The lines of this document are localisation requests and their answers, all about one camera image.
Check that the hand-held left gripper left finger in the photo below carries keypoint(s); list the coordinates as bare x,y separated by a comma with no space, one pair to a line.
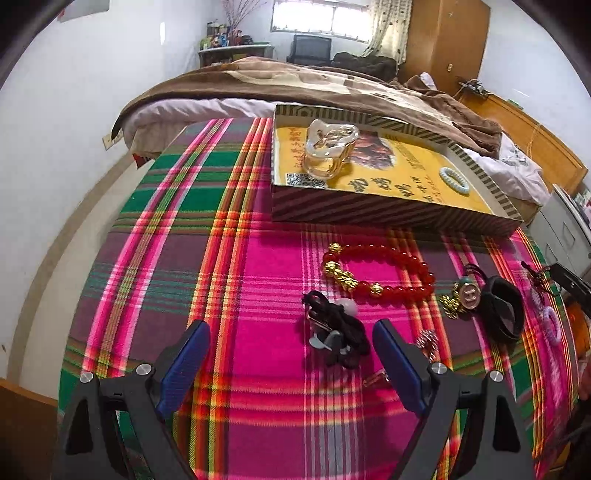
184,364

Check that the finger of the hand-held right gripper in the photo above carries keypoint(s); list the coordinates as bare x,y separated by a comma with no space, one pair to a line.
575,288

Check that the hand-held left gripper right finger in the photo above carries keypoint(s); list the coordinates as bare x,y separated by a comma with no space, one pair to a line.
397,364

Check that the black smart band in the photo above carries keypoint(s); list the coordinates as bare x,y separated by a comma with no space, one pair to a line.
512,318

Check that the striped cardboard box tray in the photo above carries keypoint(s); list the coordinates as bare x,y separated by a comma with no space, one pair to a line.
369,217

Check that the grey cabinet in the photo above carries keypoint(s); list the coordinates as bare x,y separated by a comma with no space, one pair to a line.
558,230

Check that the plaid cloth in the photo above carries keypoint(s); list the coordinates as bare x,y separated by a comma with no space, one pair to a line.
207,258

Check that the clear hair claw clip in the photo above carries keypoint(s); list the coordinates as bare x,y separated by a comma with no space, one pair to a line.
323,157

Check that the white pillow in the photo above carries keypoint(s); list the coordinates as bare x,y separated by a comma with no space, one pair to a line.
428,81

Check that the wooden wardrobe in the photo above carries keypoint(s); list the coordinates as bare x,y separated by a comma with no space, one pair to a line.
448,37

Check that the brown blanket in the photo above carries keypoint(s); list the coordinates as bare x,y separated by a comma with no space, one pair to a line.
277,83

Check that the dark brown cloth pile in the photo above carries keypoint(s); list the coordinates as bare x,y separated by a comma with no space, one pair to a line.
364,64

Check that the desk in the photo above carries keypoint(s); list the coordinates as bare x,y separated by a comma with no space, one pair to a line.
240,50

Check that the patterned curtain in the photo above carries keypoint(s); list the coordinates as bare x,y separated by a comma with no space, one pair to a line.
388,27

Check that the group of bottles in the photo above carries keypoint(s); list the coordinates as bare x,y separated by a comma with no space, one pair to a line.
221,39

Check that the black chair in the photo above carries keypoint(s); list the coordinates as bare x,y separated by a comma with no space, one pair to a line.
311,48

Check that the flower branches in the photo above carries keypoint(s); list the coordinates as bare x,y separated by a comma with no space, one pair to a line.
235,11

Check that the window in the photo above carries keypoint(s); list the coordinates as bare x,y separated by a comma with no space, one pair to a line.
318,16

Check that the wooden bed frame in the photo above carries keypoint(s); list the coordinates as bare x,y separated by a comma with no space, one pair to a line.
545,138

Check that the wall outlet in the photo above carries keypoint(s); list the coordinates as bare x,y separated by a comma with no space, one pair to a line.
109,141

